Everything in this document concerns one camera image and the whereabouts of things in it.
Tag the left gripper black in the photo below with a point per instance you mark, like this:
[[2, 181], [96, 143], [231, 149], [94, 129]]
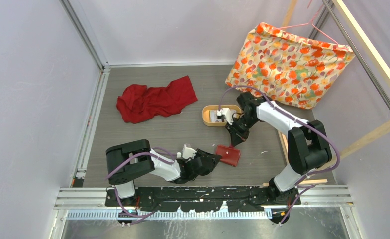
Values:
[[216, 158]]

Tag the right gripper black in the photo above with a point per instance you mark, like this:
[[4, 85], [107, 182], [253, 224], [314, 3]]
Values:
[[237, 137]]

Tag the red card holder wallet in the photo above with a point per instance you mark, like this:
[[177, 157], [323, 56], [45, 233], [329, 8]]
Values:
[[229, 155]]

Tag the yellow oval tray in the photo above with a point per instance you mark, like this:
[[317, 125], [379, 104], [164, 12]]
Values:
[[206, 109]]

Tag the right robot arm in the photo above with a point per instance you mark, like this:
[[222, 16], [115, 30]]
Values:
[[307, 148]]

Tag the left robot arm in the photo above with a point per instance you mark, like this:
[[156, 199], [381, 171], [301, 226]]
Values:
[[129, 161]]

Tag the white numbered card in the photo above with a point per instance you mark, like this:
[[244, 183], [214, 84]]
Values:
[[214, 118]]

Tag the floral fabric bag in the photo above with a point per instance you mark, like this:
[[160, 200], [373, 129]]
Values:
[[290, 69]]

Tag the red cloth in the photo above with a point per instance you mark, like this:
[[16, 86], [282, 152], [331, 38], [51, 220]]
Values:
[[139, 103]]

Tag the pink clothes hanger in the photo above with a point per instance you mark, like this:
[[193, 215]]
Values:
[[313, 22]]

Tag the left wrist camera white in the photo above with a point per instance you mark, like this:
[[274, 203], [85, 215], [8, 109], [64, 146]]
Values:
[[187, 153]]

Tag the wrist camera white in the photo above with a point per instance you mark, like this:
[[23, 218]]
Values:
[[225, 115], [187, 153]]

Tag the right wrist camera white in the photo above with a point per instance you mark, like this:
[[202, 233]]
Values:
[[225, 115]]

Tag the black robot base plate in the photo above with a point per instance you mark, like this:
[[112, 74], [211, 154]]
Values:
[[207, 199]]

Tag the aluminium frame rail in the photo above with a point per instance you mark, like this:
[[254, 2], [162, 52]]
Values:
[[77, 202]]

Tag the wooden frame rack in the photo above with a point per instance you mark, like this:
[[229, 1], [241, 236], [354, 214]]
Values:
[[356, 110]]

